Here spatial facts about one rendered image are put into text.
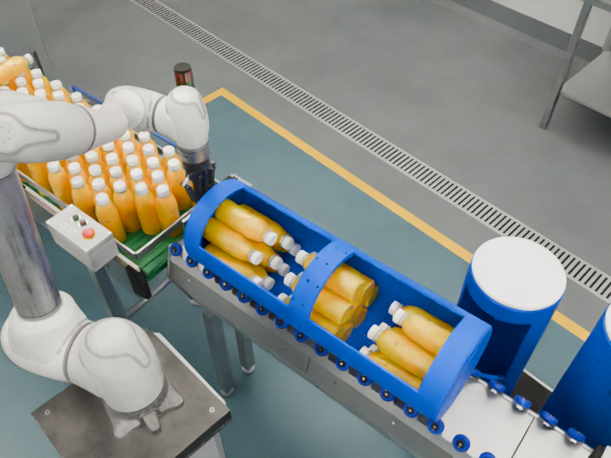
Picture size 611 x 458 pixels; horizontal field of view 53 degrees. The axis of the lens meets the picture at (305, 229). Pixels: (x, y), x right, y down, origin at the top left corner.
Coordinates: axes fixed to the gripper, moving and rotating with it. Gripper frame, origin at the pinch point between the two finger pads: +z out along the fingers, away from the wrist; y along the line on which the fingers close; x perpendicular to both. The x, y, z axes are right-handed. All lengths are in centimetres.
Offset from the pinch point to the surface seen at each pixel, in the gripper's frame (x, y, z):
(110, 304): -27, 28, 45
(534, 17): -20, -347, 102
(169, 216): -17.2, 1.7, 15.6
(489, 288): 81, -35, 12
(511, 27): -34, -345, 114
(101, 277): -26.6, 27.5, 30.0
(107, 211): -30.1, 15.5, 9.8
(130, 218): -29.6, 8.8, 18.7
